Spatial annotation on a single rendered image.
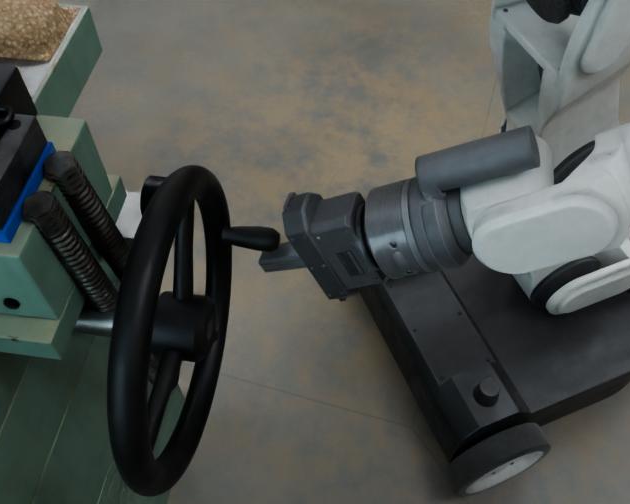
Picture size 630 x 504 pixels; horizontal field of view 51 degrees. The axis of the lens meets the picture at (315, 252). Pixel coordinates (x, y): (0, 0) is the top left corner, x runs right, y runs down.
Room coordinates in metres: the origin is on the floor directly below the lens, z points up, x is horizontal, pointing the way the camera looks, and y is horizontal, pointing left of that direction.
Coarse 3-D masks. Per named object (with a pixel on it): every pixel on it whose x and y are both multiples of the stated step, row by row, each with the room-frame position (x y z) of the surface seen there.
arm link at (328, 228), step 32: (352, 192) 0.40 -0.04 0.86; (384, 192) 0.39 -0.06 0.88; (288, 224) 0.38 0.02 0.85; (320, 224) 0.37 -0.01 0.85; (352, 224) 0.37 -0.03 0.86; (384, 224) 0.35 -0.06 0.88; (320, 256) 0.36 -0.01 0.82; (352, 256) 0.35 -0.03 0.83; (384, 256) 0.33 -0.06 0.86; (416, 256) 0.33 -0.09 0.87; (352, 288) 0.35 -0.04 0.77
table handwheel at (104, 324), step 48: (192, 192) 0.34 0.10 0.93; (144, 240) 0.28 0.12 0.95; (192, 240) 0.34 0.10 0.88; (144, 288) 0.24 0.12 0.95; (192, 288) 0.31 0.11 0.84; (144, 336) 0.22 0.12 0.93; (192, 336) 0.27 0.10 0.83; (144, 384) 0.19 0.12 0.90; (192, 384) 0.29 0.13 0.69; (144, 432) 0.17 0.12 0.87; (192, 432) 0.23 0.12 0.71; (144, 480) 0.15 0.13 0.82
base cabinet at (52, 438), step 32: (96, 352) 0.39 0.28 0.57; (32, 384) 0.29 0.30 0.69; (64, 384) 0.32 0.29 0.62; (96, 384) 0.36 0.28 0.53; (32, 416) 0.26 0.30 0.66; (64, 416) 0.29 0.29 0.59; (96, 416) 0.33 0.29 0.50; (0, 448) 0.22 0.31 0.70; (32, 448) 0.24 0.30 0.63; (64, 448) 0.26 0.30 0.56; (96, 448) 0.30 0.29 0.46; (160, 448) 0.40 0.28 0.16; (0, 480) 0.19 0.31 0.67; (32, 480) 0.21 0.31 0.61; (64, 480) 0.24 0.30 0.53; (96, 480) 0.27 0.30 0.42
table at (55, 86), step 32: (96, 32) 0.64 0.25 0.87; (32, 64) 0.54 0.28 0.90; (64, 64) 0.55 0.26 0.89; (32, 96) 0.49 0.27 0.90; (64, 96) 0.53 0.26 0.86; (96, 256) 0.34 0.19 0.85; (0, 320) 0.26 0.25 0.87; (32, 320) 0.26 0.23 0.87; (64, 320) 0.27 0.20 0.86; (32, 352) 0.24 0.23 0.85; (64, 352) 0.25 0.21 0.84
